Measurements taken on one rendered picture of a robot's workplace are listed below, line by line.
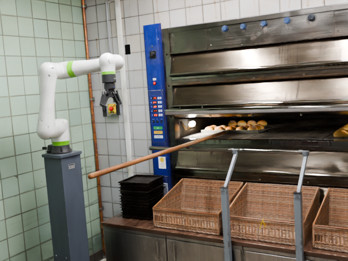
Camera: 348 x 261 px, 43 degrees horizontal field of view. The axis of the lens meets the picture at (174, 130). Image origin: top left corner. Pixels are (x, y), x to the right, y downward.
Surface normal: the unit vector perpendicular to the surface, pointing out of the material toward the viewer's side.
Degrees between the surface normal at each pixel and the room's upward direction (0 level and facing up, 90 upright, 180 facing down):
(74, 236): 90
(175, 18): 90
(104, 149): 90
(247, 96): 70
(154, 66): 90
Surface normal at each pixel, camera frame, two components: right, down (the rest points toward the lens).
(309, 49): -0.48, -0.22
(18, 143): 0.86, 0.00
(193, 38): -0.51, 0.14
